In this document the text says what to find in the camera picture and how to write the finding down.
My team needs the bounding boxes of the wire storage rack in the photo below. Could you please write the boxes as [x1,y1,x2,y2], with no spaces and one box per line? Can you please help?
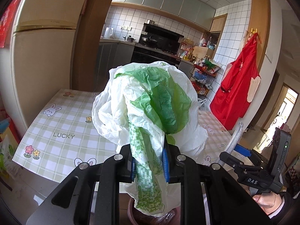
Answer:
[189,55,222,100]

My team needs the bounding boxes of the grey base cabinets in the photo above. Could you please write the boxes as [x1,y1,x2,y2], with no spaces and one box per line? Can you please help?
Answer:
[93,40,135,92]

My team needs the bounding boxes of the white shopping bag on floor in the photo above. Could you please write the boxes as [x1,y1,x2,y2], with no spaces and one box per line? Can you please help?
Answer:
[198,98,207,111]

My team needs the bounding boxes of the white electric kettle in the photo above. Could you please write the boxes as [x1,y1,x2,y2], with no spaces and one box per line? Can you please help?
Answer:
[103,27,114,39]

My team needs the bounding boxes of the black camera box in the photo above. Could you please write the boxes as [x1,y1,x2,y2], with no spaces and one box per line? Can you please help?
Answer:
[267,127,291,179]

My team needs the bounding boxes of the red cloth on fridge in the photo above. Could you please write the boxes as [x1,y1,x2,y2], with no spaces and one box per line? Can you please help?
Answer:
[1,0,21,48]

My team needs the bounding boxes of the black oven range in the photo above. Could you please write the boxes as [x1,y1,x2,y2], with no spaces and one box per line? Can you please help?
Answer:
[131,23,184,67]

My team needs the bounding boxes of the brown trash bin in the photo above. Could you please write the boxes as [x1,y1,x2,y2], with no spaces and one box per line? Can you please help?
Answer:
[127,198,181,225]

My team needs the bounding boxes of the person right hand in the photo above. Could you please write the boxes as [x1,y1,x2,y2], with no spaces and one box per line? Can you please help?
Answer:
[252,192,285,215]

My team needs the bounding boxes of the white green plastic bag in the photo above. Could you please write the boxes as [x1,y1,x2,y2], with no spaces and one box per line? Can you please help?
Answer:
[91,61,208,216]

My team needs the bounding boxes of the steel cooking pot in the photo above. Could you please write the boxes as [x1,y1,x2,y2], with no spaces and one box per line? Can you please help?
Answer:
[123,36,136,43]

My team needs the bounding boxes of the cream refrigerator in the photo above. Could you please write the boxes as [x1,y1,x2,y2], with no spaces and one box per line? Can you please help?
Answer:
[1,0,86,136]

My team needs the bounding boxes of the grey upper cabinets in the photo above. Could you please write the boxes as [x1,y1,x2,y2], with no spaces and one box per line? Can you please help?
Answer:
[113,0,216,30]

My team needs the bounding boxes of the red hanging apron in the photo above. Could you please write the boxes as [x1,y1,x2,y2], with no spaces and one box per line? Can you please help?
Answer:
[209,33,261,131]

